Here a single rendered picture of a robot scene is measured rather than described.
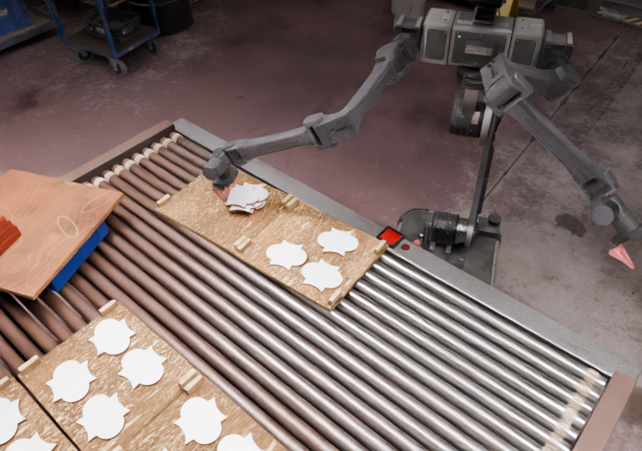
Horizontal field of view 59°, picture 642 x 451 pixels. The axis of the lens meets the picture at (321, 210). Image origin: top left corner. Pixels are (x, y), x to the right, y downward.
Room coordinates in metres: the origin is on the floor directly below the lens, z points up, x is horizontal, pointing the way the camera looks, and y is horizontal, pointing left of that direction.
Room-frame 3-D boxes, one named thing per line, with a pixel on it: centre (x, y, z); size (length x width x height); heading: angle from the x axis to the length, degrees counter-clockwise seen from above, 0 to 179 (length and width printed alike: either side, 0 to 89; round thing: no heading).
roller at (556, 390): (1.40, 0.00, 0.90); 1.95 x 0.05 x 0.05; 48
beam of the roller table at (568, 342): (1.53, -0.11, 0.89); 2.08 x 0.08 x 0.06; 48
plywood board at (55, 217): (1.43, 1.04, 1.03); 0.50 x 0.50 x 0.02; 70
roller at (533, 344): (1.48, -0.06, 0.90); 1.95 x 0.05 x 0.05; 48
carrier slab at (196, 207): (1.62, 0.36, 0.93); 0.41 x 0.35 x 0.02; 53
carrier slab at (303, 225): (1.36, 0.04, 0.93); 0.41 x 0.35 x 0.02; 52
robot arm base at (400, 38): (1.82, -0.31, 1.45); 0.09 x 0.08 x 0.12; 71
